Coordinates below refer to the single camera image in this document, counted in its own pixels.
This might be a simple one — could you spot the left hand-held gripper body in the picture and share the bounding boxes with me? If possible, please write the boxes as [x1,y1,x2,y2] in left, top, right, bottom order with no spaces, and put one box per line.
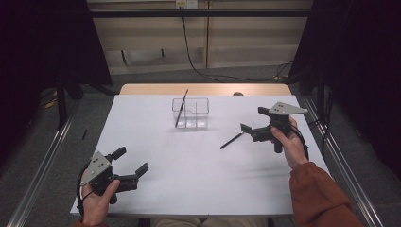
[79,151,140,205]

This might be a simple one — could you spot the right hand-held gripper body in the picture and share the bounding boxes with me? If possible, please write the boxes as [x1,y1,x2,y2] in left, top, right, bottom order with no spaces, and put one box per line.
[250,101,309,154]

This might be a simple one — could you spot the black makeup brush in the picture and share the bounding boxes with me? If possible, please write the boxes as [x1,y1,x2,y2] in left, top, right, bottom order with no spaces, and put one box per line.
[219,131,245,150]
[174,88,189,129]

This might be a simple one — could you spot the clear plastic organizer box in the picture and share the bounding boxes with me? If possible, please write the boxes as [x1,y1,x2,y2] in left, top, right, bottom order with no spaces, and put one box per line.
[171,97,210,130]

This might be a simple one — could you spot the person's right hand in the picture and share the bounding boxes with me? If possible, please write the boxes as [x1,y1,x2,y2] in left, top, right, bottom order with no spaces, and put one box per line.
[270,116,310,170]

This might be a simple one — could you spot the person's left hand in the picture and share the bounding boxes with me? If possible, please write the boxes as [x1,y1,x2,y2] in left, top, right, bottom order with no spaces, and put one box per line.
[80,179,121,226]

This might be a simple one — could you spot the black metal stand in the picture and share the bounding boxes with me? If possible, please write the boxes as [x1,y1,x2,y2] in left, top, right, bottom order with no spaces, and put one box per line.
[316,65,332,155]
[55,72,69,131]

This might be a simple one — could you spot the white table sheet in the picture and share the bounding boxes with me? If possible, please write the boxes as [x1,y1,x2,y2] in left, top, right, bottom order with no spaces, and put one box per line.
[69,94,330,218]

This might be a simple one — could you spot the wooden table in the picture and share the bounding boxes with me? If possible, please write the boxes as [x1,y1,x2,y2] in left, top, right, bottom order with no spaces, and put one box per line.
[118,82,292,96]

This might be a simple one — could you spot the person's legs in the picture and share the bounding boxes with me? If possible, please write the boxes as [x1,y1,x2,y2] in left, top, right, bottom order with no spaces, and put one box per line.
[150,217,269,227]

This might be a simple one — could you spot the dark curtain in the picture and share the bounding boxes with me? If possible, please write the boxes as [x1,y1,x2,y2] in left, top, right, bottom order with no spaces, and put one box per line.
[288,0,401,181]
[0,0,113,168]

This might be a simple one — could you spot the black horizontal bar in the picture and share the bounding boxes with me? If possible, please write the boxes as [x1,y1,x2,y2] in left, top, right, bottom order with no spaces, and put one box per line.
[89,9,311,18]

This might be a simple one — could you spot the left hand-held gripper cable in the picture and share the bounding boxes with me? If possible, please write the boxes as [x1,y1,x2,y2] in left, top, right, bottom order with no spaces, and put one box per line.
[76,160,96,217]

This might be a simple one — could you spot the hand-held gripper cable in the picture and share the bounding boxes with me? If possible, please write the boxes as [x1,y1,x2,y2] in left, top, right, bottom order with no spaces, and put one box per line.
[289,124,310,162]
[76,160,96,217]

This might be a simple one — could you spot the right hand-held gripper cable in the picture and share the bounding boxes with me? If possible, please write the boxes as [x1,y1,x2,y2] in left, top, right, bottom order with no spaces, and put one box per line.
[289,124,310,162]

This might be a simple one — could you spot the aluminium rail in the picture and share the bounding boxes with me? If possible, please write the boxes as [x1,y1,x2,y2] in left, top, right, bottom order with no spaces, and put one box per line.
[6,100,81,227]
[302,97,385,227]

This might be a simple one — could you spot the black floor cable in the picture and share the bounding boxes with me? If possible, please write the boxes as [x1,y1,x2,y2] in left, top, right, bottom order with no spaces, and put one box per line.
[180,6,294,83]

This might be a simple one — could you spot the white wall socket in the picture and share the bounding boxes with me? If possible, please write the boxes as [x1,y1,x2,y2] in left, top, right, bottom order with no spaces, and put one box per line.
[175,0,199,9]

